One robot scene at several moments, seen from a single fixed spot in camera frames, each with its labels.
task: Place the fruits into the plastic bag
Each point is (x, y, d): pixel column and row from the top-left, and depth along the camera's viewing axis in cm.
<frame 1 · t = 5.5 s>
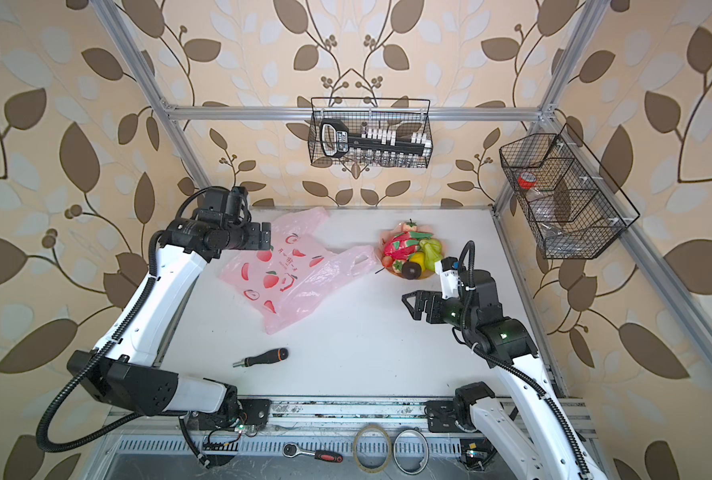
left hand: (254, 231, 76), fingers open
right hand: (419, 301, 72), fingers open
pink plastic fruit-print bag: (285, 282, 90), point 11 cm above the table
orange fruit plate: (426, 273, 96), point 7 cm above the table
pink dragon fruit toy: (401, 246, 98), point 11 cm above the table
green pear toy: (433, 252, 98), point 9 cm above the table
yellow lemon toy: (418, 257, 100), point 7 cm above the table
dark purple mangosteen toy: (411, 270, 93), point 10 cm above the table
black orange screwdriver: (271, 356, 84), point 2 cm above the table

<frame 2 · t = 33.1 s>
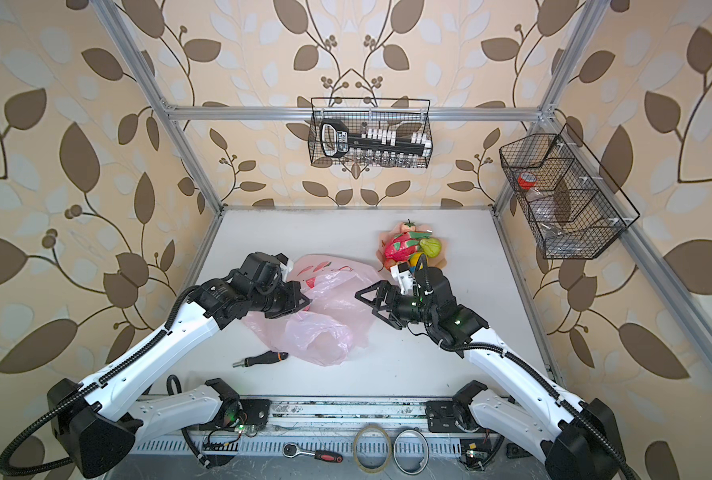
left hand: (312, 299, 74), fingers closed
right hand: (363, 307, 71), fingers open
pink plastic fruit-print bag: (337, 320, 71), point 21 cm above the table
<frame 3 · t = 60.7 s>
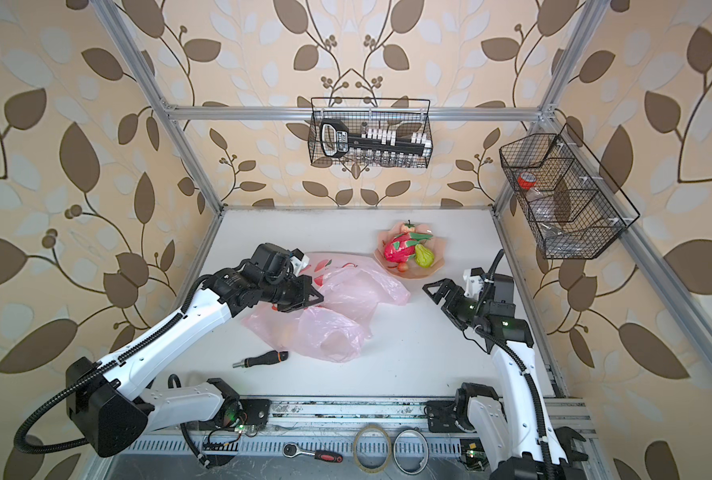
left hand: (326, 297, 73), fingers closed
right hand: (433, 300, 77), fingers open
large strawberry toy: (402, 266, 101), point 5 cm above the table
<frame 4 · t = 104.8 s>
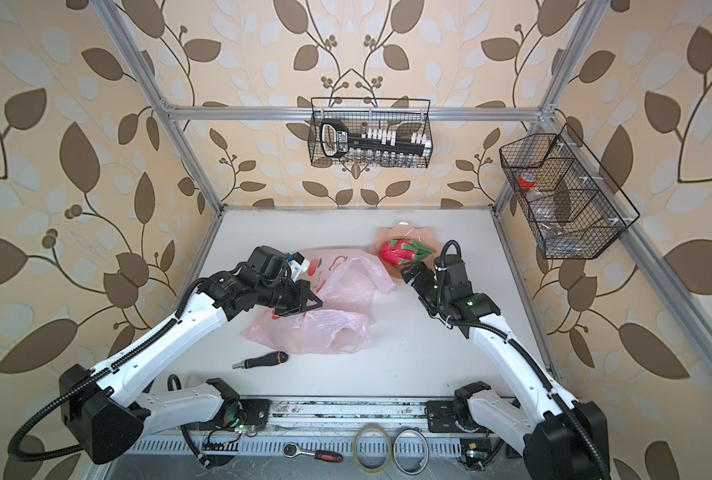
left hand: (324, 302, 72), fingers closed
right hand: (408, 283, 80), fingers open
pink dragon fruit toy: (402, 251, 98), point 10 cm above the table
